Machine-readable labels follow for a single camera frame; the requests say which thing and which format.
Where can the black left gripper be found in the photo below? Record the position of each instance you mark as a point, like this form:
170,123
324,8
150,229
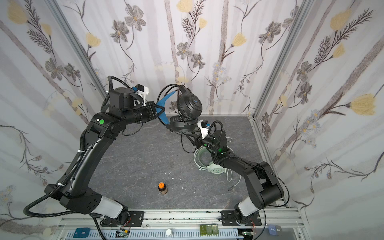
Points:
152,108

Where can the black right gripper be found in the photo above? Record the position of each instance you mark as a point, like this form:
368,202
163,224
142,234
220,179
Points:
197,139

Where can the black blue headphones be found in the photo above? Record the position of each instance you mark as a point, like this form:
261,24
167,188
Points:
189,108

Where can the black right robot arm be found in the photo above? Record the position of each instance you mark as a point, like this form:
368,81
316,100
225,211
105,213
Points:
263,186

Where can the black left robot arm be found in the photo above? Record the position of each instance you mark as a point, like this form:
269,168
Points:
103,129

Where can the mint green headphones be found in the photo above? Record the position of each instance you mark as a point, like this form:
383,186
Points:
211,167

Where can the left corner aluminium profile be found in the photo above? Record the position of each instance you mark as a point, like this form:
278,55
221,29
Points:
87,81

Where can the corner aluminium profile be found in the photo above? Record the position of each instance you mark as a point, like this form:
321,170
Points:
284,52
87,81

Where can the small orange cap bottle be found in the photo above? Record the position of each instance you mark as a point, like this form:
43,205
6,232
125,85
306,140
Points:
162,187

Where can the black corrugated left conduit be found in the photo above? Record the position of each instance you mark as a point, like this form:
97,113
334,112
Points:
59,185

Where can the white round cap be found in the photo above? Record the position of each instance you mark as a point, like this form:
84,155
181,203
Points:
169,232

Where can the blue grey box right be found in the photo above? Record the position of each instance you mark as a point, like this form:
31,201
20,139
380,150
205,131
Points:
274,230

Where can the right corner aluminium profile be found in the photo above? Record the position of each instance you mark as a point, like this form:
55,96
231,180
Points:
284,52

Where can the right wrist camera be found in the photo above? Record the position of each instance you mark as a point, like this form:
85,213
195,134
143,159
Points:
204,128

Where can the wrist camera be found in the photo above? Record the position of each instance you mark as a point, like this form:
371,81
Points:
143,92
204,128

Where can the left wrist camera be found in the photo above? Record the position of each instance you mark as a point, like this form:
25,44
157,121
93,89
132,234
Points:
143,92

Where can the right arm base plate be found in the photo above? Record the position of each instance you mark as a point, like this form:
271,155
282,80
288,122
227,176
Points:
233,218

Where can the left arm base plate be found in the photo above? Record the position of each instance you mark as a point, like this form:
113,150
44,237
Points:
125,220

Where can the aluminium mounting rail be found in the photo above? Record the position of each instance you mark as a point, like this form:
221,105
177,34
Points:
185,225

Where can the blue box on rail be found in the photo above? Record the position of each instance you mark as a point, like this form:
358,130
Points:
81,233

